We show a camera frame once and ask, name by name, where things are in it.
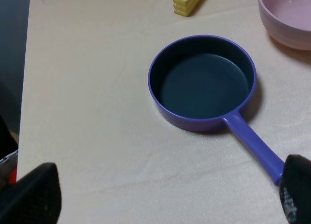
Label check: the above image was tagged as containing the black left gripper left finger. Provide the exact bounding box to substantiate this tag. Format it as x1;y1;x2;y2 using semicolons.
0;162;62;224

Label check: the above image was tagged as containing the yellow toy cake slice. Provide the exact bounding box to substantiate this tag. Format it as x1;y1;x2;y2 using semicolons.
173;0;202;17

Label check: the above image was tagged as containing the pink plastic bowl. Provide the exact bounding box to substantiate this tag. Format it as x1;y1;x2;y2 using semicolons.
258;0;311;51

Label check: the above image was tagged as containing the purple frying pan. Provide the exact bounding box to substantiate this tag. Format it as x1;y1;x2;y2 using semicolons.
148;35;284;186

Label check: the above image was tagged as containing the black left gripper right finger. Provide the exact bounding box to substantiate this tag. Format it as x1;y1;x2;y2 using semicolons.
279;155;311;224

